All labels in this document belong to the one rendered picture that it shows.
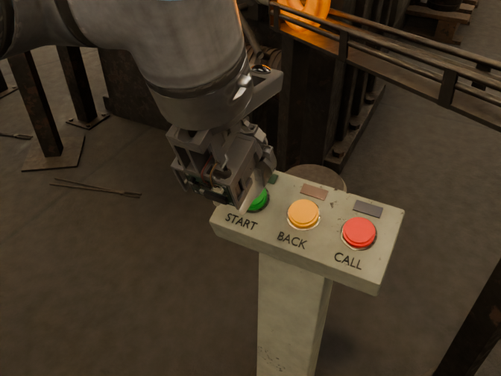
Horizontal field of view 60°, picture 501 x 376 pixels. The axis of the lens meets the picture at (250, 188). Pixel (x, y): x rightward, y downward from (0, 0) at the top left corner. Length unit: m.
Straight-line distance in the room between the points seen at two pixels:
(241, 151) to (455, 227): 1.17
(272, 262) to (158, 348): 0.61
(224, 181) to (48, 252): 1.08
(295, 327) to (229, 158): 0.36
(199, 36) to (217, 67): 0.03
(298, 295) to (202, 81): 0.40
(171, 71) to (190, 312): 0.94
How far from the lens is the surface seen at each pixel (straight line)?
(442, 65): 0.73
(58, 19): 0.35
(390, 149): 1.81
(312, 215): 0.57
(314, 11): 1.00
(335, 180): 0.77
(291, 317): 0.71
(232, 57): 0.35
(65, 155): 1.82
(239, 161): 0.44
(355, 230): 0.57
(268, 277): 0.66
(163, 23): 0.31
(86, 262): 1.39
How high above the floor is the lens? 1.01
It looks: 41 degrees down
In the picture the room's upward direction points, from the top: straight up
